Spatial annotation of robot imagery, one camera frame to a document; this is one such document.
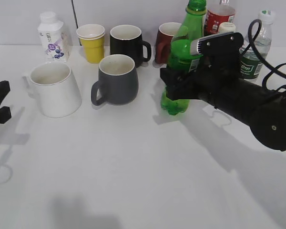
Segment clear water bottle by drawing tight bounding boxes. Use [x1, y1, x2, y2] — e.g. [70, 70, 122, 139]
[241, 10, 276, 82]

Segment black ceramic mug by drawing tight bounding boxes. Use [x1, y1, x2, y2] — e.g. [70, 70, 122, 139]
[110, 24, 152, 67]

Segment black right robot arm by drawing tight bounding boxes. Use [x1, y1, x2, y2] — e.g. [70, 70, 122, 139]
[160, 66, 286, 151]

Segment white yogurt carton bottle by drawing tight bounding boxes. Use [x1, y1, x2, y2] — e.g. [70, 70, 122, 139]
[38, 11, 70, 62]

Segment dark red ceramic mug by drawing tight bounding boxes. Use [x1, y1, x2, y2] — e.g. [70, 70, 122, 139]
[155, 22, 181, 64]

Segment black wall cable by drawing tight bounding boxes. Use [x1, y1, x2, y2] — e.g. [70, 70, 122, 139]
[71, 0, 82, 47]

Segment cola bottle red label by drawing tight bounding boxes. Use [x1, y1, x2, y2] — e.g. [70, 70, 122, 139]
[204, 0, 236, 36]

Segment white ceramic mug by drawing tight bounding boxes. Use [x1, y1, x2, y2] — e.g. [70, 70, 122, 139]
[21, 62, 82, 118]

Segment green soda bottle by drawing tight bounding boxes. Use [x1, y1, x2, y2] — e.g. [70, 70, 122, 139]
[161, 0, 206, 115]

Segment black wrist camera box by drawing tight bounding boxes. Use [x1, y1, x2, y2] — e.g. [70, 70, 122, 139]
[189, 32, 244, 72]

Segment brown coffee drink bottle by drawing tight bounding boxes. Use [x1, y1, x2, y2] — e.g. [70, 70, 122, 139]
[218, 22, 236, 33]

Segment yellow paper cup stack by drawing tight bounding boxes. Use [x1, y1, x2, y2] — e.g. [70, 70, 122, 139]
[76, 24, 105, 63]

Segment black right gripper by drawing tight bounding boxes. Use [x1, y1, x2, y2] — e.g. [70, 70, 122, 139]
[160, 66, 241, 105]

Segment grey ceramic mug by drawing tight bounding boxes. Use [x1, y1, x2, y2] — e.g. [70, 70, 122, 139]
[91, 54, 139, 106]

